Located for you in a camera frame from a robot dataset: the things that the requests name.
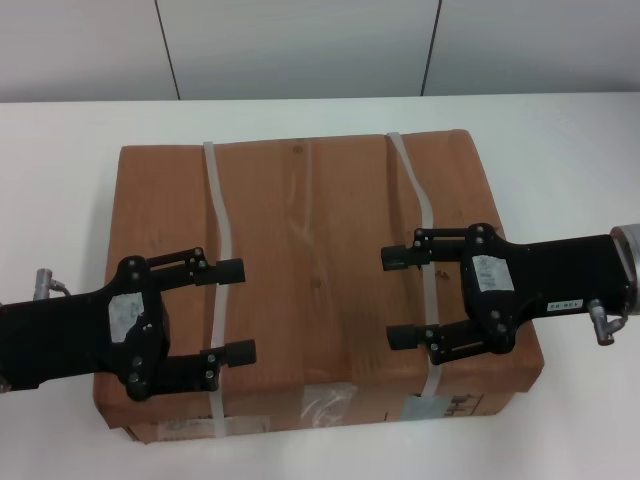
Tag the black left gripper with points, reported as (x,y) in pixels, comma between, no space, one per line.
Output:
(75,335)

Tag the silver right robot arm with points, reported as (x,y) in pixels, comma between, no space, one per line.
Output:
(631,260)

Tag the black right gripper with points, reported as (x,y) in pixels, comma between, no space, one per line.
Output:
(550,275)

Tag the brown cardboard box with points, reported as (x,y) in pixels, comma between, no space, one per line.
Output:
(320,225)

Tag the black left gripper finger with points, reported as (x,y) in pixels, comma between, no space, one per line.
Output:
(240,353)
(225,272)

